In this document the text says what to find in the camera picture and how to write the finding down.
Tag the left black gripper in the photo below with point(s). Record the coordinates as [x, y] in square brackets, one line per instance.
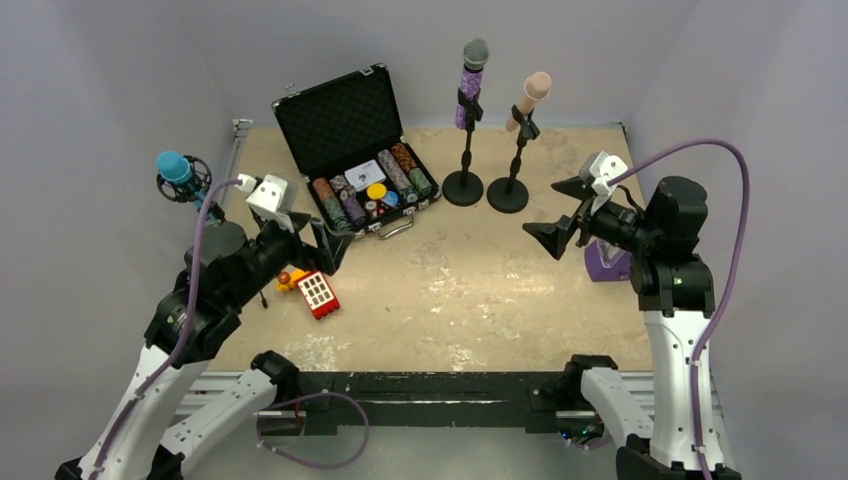
[303, 237]

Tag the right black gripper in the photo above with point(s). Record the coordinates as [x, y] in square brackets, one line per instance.
[582, 220]

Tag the black round-base mic stand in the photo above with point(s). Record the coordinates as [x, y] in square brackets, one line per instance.
[463, 188]

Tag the black tripod shock-mount stand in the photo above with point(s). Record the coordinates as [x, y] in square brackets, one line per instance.
[192, 189]

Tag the pink plastic cylinder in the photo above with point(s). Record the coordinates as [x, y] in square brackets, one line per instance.
[535, 89]

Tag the blue toy microphone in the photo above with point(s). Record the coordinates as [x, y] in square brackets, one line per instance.
[182, 175]

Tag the purple glitter microphone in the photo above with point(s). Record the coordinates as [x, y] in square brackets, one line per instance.
[475, 57]

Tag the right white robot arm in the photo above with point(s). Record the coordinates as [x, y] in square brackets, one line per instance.
[675, 291]

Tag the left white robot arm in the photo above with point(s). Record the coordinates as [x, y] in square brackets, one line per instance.
[225, 270]

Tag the red toy block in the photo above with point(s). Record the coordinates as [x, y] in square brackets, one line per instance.
[318, 294]

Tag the yellow orange toy piece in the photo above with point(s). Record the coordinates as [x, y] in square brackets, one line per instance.
[287, 280]

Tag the purple metronome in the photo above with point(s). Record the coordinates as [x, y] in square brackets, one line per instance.
[605, 262]

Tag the black poker chip case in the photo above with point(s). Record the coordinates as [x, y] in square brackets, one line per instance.
[342, 123]

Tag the white card deck box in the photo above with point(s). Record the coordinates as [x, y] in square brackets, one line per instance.
[361, 176]

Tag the yellow poker chip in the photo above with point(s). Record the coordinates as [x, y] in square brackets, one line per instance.
[376, 191]

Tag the blue poker chip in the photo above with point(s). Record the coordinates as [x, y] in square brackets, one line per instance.
[390, 199]

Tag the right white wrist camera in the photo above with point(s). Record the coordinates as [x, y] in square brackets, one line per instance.
[598, 173]

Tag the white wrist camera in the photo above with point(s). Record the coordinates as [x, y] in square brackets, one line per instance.
[598, 173]
[270, 199]

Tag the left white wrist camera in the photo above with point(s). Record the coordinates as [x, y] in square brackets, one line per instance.
[270, 199]

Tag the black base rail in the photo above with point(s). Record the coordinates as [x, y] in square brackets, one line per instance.
[319, 403]

